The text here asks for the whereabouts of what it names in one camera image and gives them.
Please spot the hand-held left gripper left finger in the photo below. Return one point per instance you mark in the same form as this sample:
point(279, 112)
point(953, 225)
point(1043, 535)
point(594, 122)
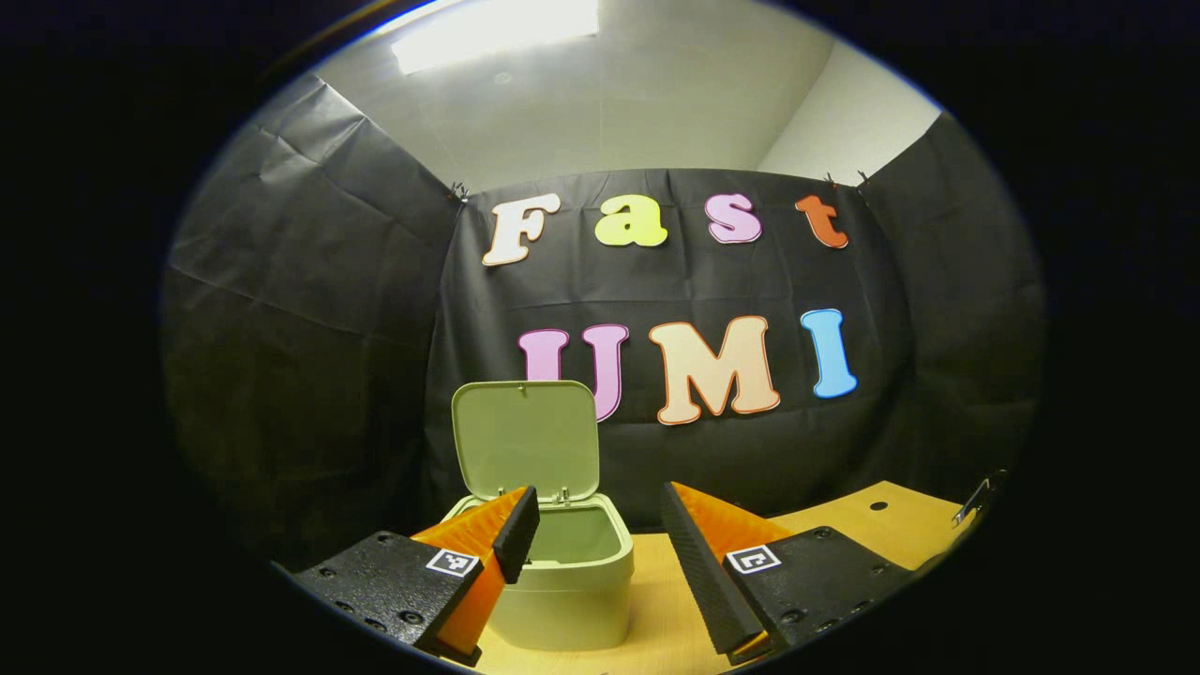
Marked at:
point(517, 534)

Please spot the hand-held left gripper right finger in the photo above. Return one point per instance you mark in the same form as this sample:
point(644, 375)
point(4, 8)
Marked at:
point(703, 572)

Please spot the pale green desktop garbage bin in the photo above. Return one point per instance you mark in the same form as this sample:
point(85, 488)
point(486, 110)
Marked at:
point(572, 600)

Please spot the wooden desktop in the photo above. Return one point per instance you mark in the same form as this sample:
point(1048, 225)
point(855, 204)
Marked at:
point(656, 623)

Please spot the black backdrop cloth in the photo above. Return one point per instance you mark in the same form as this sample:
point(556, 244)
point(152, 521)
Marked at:
point(309, 328)

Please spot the rectangular ceiling light panel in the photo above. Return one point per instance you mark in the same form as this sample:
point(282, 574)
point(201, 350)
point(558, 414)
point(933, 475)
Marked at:
point(497, 33)

